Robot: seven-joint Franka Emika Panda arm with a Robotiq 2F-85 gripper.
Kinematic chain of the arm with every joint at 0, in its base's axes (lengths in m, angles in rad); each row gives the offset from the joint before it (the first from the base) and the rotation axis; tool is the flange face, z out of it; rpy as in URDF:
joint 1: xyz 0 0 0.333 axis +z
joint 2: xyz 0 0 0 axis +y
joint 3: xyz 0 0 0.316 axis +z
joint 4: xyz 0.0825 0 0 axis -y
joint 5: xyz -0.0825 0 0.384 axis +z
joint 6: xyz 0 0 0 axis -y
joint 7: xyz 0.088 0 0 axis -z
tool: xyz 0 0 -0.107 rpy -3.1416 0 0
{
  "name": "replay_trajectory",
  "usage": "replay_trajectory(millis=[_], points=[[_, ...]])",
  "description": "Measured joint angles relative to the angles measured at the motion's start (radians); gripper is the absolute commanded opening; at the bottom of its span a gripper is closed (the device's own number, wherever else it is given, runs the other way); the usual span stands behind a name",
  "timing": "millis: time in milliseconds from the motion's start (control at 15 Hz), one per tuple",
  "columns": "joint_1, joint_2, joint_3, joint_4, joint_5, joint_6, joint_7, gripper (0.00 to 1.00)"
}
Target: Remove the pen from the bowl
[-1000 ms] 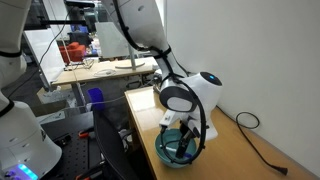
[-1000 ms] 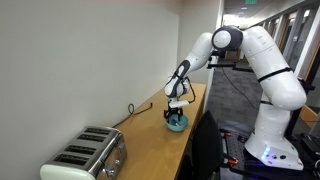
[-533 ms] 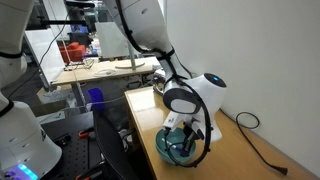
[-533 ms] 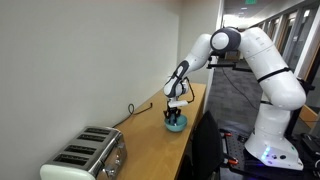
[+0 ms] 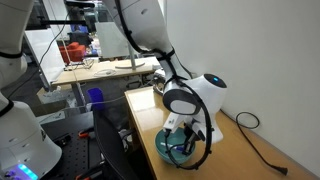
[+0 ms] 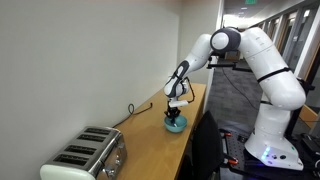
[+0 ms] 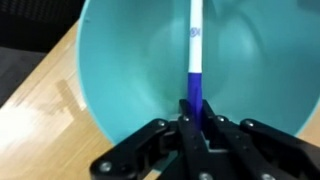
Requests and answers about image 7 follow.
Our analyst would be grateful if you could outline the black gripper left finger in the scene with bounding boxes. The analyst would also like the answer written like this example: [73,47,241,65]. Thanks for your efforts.
[89,98,214,180]

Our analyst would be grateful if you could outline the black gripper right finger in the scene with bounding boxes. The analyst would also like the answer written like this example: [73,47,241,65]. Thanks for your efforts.
[200,99,320,180]

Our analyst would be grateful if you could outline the white pen with blue cap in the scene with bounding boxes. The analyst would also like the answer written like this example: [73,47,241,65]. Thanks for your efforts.
[186,0,205,131]

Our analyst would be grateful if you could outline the teal plastic bowl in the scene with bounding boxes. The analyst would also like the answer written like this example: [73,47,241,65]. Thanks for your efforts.
[76,0,320,146]

